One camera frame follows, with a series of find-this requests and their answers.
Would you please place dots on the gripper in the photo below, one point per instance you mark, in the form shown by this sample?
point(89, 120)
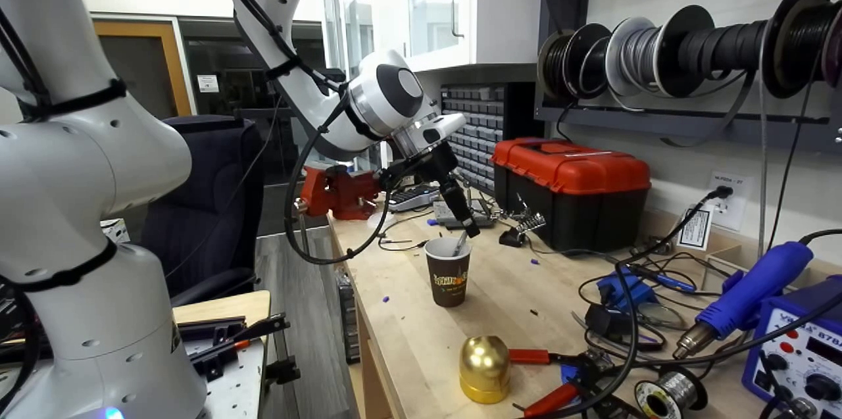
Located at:
point(437, 166)

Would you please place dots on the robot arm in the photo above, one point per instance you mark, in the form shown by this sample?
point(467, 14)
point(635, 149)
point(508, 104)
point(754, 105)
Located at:
point(85, 162)

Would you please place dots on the black and white pen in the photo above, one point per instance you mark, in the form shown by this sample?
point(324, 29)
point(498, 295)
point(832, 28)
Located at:
point(460, 245)

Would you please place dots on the brown paper cup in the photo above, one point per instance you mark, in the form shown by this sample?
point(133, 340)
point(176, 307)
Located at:
point(448, 277)

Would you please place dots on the small grey keyboard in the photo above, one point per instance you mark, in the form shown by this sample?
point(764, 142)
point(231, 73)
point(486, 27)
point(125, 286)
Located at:
point(413, 197)

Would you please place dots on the small parts drawer cabinet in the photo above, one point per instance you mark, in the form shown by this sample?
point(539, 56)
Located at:
point(480, 136)

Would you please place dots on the grey electronic device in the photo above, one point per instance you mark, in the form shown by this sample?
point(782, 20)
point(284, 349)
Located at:
point(454, 216)

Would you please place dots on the red bench vise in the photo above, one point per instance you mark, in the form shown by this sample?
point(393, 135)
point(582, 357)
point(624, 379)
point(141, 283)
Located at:
point(339, 192)

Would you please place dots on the helping hand stand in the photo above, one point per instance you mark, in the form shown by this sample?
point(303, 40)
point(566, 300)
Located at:
point(523, 228)

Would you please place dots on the red and black toolbox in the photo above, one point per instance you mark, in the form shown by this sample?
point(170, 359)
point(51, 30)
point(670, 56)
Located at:
point(569, 192)

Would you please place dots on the gold metal dome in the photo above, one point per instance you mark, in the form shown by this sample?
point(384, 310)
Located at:
point(484, 366)

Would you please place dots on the blue plastic tool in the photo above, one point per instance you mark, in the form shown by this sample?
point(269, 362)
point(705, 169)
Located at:
point(621, 291)

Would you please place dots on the black power adapter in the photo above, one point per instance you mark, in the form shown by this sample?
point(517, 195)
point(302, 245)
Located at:
point(598, 321)

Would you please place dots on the dark blue office chair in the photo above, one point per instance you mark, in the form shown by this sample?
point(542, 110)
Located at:
point(204, 202)

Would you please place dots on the white paper sign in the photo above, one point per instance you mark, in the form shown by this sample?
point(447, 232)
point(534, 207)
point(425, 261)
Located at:
point(207, 83)

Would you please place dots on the small white label card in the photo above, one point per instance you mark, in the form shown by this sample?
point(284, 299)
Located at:
point(695, 228)

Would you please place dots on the blue hot air gun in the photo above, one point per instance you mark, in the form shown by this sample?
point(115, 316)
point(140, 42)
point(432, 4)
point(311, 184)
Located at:
point(750, 294)

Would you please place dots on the blue soldering station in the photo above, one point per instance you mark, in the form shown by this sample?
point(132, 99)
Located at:
point(806, 353)

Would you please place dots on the white wall cabinet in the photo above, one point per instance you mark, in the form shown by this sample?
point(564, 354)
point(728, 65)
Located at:
point(500, 4)

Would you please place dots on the dark wall rack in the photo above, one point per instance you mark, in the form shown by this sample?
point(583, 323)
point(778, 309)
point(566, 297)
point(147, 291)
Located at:
point(691, 123)

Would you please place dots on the black metal bracket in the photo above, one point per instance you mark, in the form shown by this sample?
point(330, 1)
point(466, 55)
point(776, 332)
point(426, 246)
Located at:
point(217, 340)

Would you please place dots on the wall socket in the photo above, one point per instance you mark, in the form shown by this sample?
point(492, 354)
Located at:
point(737, 205)

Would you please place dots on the door with wooden frame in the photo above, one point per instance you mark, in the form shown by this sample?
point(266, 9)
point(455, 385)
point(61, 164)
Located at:
point(141, 70)

